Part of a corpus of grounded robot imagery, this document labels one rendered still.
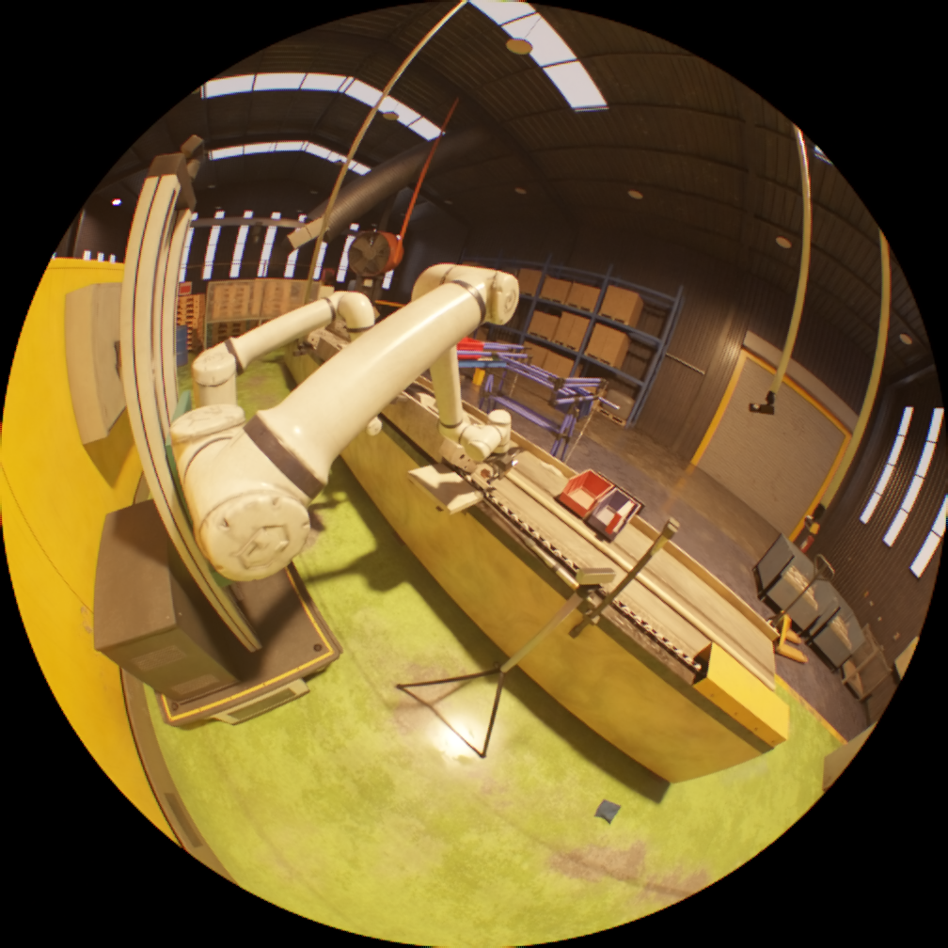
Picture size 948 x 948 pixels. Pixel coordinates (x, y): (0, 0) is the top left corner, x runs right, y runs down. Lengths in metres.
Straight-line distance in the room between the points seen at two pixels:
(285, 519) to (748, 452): 11.49
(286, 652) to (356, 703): 0.44
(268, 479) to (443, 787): 1.44
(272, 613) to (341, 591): 0.56
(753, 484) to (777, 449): 1.58
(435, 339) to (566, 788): 1.88
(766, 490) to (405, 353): 11.77
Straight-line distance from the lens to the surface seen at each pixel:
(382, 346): 0.43
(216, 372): 0.95
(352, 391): 0.39
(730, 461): 11.38
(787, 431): 11.84
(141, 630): 0.94
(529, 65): 9.95
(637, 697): 1.42
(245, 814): 1.70
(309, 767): 1.54
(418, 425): 1.53
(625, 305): 10.66
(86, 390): 1.89
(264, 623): 1.38
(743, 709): 1.45
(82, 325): 1.85
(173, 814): 1.76
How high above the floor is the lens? 1.51
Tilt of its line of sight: 30 degrees down
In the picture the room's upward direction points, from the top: 19 degrees clockwise
